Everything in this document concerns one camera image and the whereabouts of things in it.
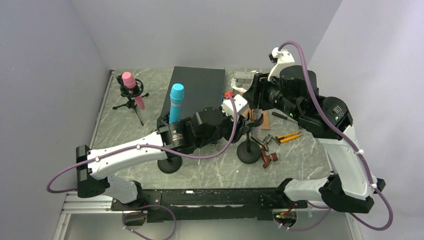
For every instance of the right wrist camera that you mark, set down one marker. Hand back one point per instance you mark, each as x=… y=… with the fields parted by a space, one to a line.
x=281 y=59

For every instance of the black base frame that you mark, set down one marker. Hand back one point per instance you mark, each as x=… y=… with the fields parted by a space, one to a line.
x=211 y=204

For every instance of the yellow utility knife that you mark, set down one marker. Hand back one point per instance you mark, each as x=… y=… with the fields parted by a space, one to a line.
x=287 y=137

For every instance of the wooden board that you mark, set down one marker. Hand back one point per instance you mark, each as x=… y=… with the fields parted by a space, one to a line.
x=266 y=121

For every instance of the silver mesh glitter microphone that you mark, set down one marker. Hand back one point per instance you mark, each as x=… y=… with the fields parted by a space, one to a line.
x=255 y=116

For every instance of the pink microphone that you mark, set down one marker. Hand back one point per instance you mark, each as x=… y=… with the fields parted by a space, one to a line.
x=130 y=83

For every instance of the black clip microphone stand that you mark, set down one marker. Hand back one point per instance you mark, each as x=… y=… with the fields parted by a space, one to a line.
x=248 y=151

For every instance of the blue microphone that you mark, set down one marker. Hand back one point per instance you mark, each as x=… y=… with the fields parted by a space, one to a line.
x=177 y=94

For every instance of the black handled hammer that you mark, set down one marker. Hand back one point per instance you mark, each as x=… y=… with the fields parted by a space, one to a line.
x=284 y=117

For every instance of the black tripod microphone stand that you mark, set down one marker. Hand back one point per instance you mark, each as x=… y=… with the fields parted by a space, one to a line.
x=130 y=104

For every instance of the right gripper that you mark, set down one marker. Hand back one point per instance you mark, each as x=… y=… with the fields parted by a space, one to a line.
x=260 y=87

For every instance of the black shock mount stand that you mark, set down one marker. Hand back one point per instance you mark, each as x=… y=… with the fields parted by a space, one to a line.
x=172 y=138

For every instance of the metal bracket fixture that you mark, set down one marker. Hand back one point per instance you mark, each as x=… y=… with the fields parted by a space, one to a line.
x=241 y=81

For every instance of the brown pipe fitting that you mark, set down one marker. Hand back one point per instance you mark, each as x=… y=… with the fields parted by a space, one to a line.
x=267 y=158

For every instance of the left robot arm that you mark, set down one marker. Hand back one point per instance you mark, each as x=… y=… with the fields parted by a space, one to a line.
x=206 y=135

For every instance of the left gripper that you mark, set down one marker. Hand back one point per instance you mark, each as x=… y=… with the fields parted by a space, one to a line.
x=240 y=130

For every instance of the black flat box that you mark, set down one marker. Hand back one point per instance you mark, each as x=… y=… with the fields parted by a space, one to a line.
x=203 y=87

